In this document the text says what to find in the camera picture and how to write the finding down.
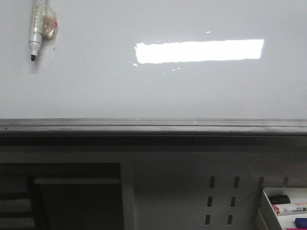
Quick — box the white slotted pegboard panel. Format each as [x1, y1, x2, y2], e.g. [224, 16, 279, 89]
[0, 146, 307, 230]

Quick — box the grey aluminium whiteboard tray rail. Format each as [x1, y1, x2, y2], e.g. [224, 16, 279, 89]
[0, 118, 307, 138]

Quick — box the red capped white marker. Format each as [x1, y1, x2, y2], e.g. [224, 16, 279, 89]
[272, 202, 307, 216]

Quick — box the white whiteboard marker with tape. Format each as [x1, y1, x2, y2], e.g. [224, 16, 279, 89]
[29, 0, 58, 61]

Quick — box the white shelf board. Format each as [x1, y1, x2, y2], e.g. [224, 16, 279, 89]
[34, 177, 121, 184]

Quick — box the black marker in bin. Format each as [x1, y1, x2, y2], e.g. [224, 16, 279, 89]
[268, 195, 291, 205]

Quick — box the white plastic marker bin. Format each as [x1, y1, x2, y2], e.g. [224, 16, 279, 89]
[256, 187, 307, 230]

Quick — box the large white whiteboard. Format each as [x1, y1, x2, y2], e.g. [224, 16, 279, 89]
[0, 0, 307, 119]

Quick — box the blue capped marker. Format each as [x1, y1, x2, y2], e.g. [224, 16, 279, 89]
[295, 218, 307, 229]

